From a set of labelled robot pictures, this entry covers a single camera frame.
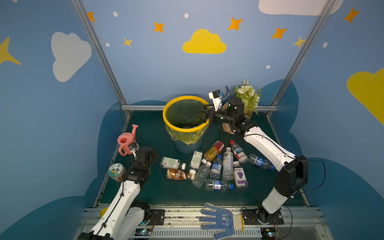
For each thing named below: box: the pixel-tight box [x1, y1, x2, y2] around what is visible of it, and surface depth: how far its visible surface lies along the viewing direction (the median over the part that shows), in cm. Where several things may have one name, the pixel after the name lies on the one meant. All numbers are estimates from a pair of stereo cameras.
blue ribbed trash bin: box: [174, 136, 203, 154], surface depth 98 cm
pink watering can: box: [117, 124, 139, 157], surface depth 93 cm
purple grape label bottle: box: [233, 161, 249, 189], surface depth 88 cm
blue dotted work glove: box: [198, 202, 244, 240], surface depth 75 cm
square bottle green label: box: [159, 156, 182, 170], surface depth 92 cm
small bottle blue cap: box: [209, 154, 223, 180], surface depth 90 cm
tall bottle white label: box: [222, 147, 234, 182], surface depth 90 cm
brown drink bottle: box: [166, 168, 197, 181], surface depth 86 cm
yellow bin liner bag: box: [163, 95, 211, 146], surface depth 88 cm
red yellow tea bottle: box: [204, 140, 225, 163], surface depth 96 cm
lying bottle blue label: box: [205, 179, 234, 192], surface depth 83 cm
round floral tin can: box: [108, 162, 127, 182], surface depth 84 cm
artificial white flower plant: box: [234, 79, 262, 118], surface depth 95 cm
